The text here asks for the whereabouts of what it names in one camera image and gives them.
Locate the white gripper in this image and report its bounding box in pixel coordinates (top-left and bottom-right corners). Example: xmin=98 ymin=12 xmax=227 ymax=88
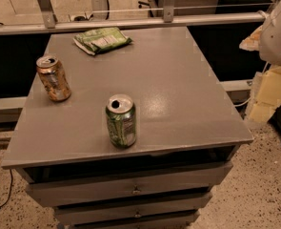
xmin=239 ymin=1 xmax=281 ymax=123

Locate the green soda can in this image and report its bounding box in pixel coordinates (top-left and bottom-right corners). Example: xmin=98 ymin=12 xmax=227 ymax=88
xmin=105 ymin=94 xmax=136 ymax=148

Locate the orange soda can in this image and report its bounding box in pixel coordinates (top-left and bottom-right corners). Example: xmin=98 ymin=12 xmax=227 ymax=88
xmin=36 ymin=54 xmax=71 ymax=102

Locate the white cable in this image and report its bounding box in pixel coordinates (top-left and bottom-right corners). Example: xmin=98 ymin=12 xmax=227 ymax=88
xmin=233 ymin=60 xmax=271 ymax=109

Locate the metal frame rail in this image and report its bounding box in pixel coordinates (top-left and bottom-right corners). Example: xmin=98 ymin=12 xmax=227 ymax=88
xmin=0 ymin=0 xmax=280 ymax=34

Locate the green chip bag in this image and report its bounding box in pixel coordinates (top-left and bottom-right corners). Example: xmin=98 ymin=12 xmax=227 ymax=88
xmin=73 ymin=27 xmax=132 ymax=55

